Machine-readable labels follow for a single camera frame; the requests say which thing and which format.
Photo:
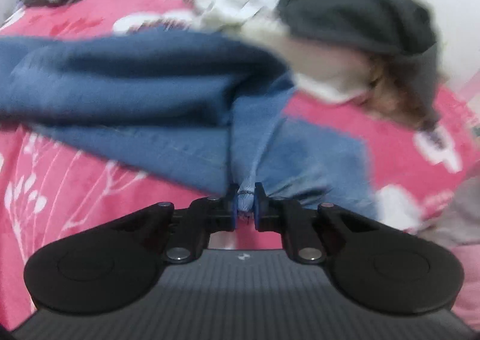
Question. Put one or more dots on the cream knitted garment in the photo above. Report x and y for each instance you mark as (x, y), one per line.
(329, 72)

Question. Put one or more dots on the blue denim jeans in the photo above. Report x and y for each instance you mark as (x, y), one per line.
(198, 109)

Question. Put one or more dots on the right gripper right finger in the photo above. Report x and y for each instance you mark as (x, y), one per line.
(287, 218)

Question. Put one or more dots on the brown patterned garment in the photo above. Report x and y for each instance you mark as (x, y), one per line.
(387, 98)

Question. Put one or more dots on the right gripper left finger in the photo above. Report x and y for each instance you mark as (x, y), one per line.
(195, 224)

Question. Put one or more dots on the pink floral bed blanket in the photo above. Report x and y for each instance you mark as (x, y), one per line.
(49, 191)

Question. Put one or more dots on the dark grey garment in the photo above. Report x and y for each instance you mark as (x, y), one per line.
(400, 31)

